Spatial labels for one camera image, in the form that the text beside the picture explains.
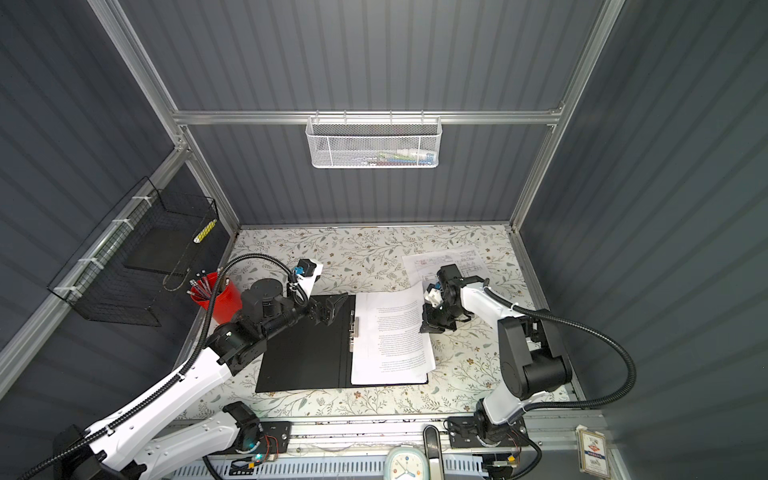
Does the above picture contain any printed paper sheet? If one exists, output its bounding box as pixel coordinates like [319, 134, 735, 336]
[350, 283, 436, 387]

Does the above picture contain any red pencil cup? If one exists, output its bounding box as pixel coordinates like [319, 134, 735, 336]
[188, 272, 242, 325]

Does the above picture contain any white wire mesh basket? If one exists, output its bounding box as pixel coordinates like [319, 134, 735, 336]
[305, 118, 443, 169]

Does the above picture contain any black handle tool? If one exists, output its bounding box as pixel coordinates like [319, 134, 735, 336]
[422, 425, 445, 480]

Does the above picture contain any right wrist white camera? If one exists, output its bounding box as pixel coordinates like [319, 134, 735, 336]
[424, 286, 443, 308]

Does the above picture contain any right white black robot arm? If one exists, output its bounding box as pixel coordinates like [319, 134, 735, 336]
[420, 264, 572, 443]

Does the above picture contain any card box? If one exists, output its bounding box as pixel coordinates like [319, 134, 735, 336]
[576, 425, 612, 479]

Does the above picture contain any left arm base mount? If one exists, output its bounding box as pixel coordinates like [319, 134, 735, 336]
[213, 419, 293, 456]

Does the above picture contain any small white clock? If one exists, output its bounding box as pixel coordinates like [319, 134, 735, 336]
[383, 446, 430, 480]

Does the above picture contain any black wire mesh basket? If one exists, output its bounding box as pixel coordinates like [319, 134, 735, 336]
[48, 183, 223, 327]

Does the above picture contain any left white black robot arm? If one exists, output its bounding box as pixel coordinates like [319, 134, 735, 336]
[54, 277, 349, 479]

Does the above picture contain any orange black file folder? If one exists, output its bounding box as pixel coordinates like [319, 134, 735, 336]
[254, 293, 430, 394]

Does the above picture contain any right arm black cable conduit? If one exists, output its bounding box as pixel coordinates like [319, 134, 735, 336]
[479, 284, 637, 412]

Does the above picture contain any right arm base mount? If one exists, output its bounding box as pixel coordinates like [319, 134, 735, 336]
[443, 416, 529, 450]

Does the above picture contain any paper sheet with technical drawing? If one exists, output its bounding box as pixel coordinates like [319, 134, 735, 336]
[402, 247, 490, 289]

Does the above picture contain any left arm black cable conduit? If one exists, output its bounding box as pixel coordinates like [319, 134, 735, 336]
[14, 253, 301, 480]

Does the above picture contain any yellow marker in black basket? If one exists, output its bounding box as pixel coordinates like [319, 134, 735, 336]
[193, 219, 218, 244]

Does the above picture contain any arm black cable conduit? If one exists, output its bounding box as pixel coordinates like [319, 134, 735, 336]
[14, 253, 301, 480]
[479, 284, 637, 412]

